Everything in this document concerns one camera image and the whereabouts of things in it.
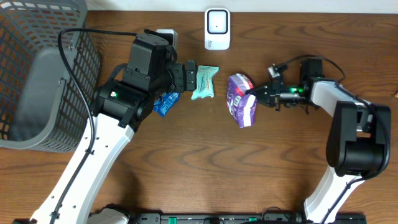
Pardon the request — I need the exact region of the purple pink liners pack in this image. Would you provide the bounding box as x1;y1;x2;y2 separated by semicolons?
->
226;73;257;128

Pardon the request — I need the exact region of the mint green wipes packet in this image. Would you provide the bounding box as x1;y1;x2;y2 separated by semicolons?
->
191;65;219;100

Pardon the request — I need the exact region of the blue snack packet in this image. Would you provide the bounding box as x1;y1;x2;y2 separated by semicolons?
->
153;93;180;118

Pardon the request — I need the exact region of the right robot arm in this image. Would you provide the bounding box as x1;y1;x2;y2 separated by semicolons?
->
247;55;391;223

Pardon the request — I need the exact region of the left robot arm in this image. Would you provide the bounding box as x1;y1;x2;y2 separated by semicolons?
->
29;29;197;223

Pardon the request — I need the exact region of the white barcode scanner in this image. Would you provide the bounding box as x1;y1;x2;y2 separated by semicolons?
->
205;8;231;50

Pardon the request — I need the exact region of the grey plastic mesh basket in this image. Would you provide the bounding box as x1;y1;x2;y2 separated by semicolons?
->
1;0;100;152

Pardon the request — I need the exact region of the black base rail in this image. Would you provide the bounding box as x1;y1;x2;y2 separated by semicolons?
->
86;212;368;224

